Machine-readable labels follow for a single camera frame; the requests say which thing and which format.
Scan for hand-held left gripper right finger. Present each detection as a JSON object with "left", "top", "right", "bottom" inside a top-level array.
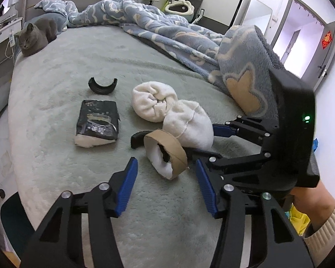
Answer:
[{"left": 195, "top": 159, "right": 314, "bottom": 268}]

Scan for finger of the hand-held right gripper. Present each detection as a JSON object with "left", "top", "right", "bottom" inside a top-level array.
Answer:
[
  {"left": 212, "top": 115, "right": 280, "bottom": 147},
  {"left": 184, "top": 147, "right": 281, "bottom": 186}
]

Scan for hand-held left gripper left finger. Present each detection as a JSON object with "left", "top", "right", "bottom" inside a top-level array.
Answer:
[{"left": 19, "top": 157, "right": 138, "bottom": 268}]

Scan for white fleece sock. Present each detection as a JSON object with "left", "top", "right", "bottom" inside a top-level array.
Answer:
[
  {"left": 132, "top": 82, "right": 179, "bottom": 123},
  {"left": 162, "top": 100, "right": 214, "bottom": 149}
]

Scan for cardboard roll with white tissue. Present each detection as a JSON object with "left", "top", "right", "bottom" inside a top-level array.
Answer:
[{"left": 143, "top": 130, "right": 189, "bottom": 180}]

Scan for dark teal trash bin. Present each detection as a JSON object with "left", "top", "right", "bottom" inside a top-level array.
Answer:
[{"left": 0, "top": 192, "right": 35, "bottom": 242}]

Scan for person's right forearm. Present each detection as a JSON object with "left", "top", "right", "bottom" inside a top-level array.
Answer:
[{"left": 290, "top": 180, "right": 335, "bottom": 260}]

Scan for grey door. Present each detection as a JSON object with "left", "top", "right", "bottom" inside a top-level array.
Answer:
[{"left": 299, "top": 19, "right": 335, "bottom": 91}]

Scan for black tissue pack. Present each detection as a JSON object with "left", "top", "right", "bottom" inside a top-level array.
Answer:
[{"left": 74, "top": 100, "right": 120, "bottom": 148}]

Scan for yellow plastic bag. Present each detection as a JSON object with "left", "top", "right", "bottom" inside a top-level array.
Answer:
[{"left": 289, "top": 205, "right": 312, "bottom": 236}]

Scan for red paper door decoration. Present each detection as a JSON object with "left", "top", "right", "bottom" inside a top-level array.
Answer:
[{"left": 322, "top": 32, "right": 333, "bottom": 49}]

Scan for blue cloud-patterned fleece blanket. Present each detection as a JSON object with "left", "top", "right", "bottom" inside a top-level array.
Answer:
[{"left": 33, "top": 0, "right": 287, "bottom": 118}]

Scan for white and black wardrobe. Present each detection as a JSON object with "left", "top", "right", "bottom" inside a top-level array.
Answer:
[{"left": 162, "top": 0, "right": 250, "bottom": 34}]

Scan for grey upholstered bed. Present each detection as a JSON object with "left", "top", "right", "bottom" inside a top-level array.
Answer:
[{"left": 7, "top": 0, "right": 296, "bottom": 268}]

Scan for grey cat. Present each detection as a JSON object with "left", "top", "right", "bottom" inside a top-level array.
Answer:
[{"left": 14, "top": 17, "right": 59, "bottom": 57}]

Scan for white vanity desk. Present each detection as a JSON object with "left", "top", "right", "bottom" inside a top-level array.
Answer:
[{"left": 0, "top": 17, "right": 23, "bottom": 92}]

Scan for cream ring cat bed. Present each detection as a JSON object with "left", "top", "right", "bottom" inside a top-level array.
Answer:
[{"left": 165, "top": 0, "right": 194, "bottom": 16}]

